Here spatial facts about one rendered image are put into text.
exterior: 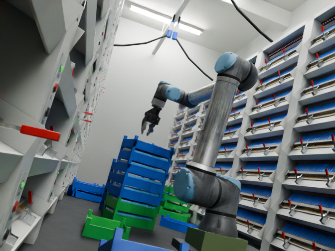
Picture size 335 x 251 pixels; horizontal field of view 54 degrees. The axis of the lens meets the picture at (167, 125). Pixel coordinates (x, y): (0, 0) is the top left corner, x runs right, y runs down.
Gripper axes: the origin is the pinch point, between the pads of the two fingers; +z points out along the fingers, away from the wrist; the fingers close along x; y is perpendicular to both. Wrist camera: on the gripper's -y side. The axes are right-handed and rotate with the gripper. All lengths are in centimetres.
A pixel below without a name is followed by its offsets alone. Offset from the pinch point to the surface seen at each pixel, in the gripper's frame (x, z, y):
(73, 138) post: -48, 14, 19
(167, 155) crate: 17.3, 8.2, 10.4
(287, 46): 95, -105, -11
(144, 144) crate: -1.7, 6.1, 9.8
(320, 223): 68, 4, 96
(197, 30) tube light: 152, -155, -289
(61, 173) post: -49, 33, 24
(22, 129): -90, -16, 169
